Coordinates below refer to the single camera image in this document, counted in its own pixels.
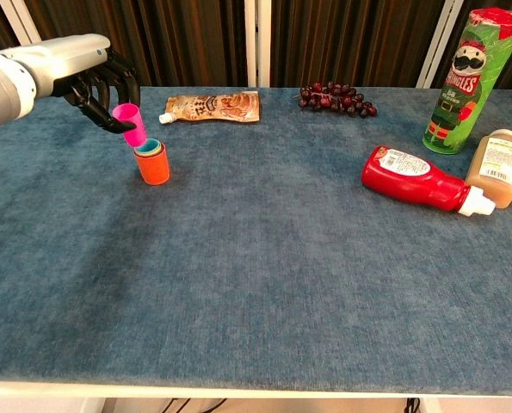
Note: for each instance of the brown juice bottle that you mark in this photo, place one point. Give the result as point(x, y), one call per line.
point(496, 172)

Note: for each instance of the pink plastic cup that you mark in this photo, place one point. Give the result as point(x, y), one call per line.
point(131, 125)

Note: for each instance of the white table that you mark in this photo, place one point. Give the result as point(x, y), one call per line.
point(238, 392)

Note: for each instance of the white slanted frame post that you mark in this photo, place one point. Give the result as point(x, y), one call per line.
point(439, 43)
point(19, 21)

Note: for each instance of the dark brown pleated curtain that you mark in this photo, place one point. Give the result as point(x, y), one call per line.
point(186, 43)

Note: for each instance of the brown spout pouch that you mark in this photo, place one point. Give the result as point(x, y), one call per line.
point(232, 105)

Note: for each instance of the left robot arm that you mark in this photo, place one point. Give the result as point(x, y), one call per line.
point(4, 90)

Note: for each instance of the red ketchup bottle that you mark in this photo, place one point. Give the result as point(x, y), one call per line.
point(410, 180)

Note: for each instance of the orange plastic cup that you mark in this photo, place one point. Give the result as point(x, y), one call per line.
point(154, 170)

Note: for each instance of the white upright frame post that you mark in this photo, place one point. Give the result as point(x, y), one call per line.
point(250, 43)

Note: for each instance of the cyan plastic cup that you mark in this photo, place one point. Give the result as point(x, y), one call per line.
point(154, 145)

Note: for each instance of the green Pringles can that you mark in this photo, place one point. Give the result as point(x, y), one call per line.
point(458, 99)

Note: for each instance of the blue velvet tablecloth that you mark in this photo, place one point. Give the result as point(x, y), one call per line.
point(238, 301)

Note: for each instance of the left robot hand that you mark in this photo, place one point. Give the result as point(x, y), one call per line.
point(70, 60)

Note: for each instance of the dark red grape bunch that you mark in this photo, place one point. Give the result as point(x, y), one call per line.
point(337, 101)

